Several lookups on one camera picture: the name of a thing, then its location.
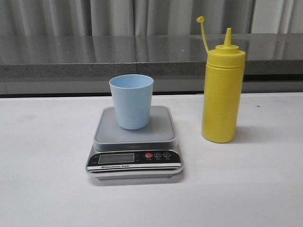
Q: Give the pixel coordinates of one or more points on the light blue plastic cup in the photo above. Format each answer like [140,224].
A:
[132,97]

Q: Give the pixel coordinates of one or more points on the yellow squeeze bottle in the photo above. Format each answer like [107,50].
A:
[224,73]

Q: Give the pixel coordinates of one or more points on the silver digital kitchen scale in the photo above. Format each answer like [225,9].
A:
[149,152]

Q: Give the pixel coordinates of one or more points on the grey stone counter ledge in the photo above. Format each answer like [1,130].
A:
[268,56]

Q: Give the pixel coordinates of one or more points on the grey pleated curtain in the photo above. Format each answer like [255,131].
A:
[148,17]

